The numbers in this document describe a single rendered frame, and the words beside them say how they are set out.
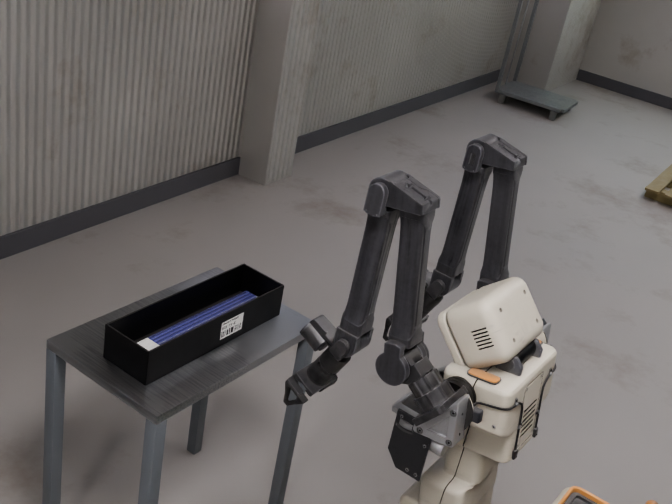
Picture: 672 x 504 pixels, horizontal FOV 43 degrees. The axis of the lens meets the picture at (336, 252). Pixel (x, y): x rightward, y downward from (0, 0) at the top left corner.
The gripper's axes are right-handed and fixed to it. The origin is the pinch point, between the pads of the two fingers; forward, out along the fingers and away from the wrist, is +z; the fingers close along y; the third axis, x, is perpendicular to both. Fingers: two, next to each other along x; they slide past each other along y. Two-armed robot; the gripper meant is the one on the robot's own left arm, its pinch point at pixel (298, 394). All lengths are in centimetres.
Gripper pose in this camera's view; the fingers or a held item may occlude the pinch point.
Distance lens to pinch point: 211.6
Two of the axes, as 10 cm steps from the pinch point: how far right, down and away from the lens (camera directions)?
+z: -5.2, 5.9, 6.1
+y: -5.9, 2.7, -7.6
